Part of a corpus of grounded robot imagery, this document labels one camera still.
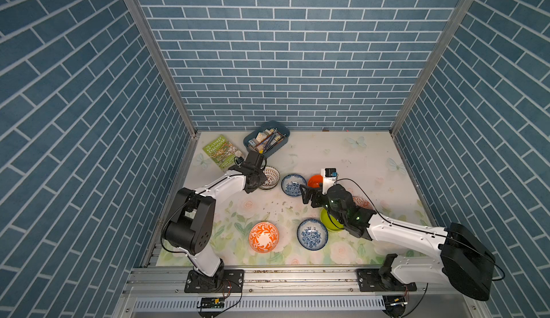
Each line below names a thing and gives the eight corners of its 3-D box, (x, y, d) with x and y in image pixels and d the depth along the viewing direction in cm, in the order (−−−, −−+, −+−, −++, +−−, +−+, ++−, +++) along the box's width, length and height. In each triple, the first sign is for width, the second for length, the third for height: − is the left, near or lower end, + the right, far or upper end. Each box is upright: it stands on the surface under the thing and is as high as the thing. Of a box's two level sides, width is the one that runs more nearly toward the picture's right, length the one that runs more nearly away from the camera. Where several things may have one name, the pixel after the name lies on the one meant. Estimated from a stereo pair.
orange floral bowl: (249, 252, 81) (247, 249, 78) (251, 226, 88) (250, 222, 85) (278, 252, 81) (278, 249, 78) (279, 226, 88) (279, 222, 85)
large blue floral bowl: (297, 252, 81) (298, 248, 78) (296, 223, 89) (297, 218, 85) (328, 252, 82) (330, 249, 78) (324, 223, 89) (326, 218, 85)
